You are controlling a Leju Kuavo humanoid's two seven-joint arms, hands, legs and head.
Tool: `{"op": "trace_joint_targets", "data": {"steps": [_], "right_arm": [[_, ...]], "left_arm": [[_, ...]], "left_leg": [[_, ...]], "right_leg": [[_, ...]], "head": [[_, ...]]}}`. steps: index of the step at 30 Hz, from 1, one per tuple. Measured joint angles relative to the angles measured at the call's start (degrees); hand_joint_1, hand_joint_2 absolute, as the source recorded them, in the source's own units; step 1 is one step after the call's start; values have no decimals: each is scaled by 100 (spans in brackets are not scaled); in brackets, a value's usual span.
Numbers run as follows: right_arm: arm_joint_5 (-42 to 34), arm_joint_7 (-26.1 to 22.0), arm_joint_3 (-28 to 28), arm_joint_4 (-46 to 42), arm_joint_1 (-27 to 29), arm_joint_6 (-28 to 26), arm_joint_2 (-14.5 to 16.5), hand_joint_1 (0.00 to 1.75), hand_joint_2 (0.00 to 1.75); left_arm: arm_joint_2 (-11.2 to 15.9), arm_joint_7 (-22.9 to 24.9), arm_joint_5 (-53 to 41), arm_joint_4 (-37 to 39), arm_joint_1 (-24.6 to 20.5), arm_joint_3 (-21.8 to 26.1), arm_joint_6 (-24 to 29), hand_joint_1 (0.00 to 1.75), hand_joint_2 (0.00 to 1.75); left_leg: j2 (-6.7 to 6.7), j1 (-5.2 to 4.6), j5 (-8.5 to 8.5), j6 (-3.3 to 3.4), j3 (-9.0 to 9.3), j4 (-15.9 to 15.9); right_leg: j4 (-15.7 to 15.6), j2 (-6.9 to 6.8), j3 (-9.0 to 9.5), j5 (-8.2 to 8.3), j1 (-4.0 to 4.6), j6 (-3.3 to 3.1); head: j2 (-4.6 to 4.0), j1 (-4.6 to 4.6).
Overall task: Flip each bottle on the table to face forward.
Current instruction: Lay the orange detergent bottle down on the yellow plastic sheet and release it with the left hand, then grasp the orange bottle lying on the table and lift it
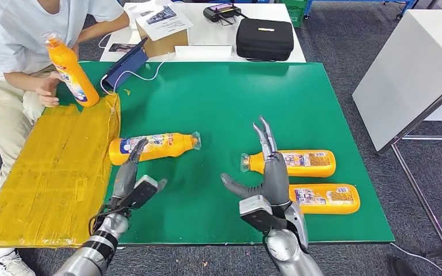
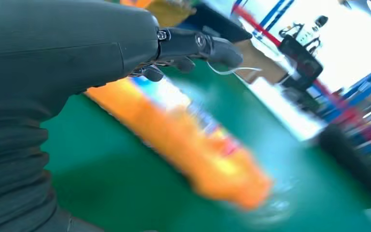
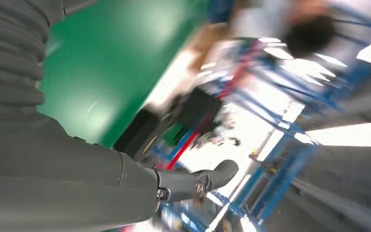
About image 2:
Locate dark blue tablet case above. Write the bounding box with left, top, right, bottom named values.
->
left=177, top=1, right=253, bottom=44

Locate brown cardboard box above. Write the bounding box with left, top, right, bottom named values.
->
left=233, top=39, right=290, bottom=85

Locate flat white box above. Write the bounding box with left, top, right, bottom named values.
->
left=249, top=76, right=325, bottom=142

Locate black remote controller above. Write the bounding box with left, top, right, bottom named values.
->
left=277, top=14, right=329, bottom=92

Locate black zip carrying case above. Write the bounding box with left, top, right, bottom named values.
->
left=316, top=124, right=371, bottom=205

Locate white charging cable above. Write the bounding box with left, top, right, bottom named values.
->
left=206, top=61, right=263, bottom=76

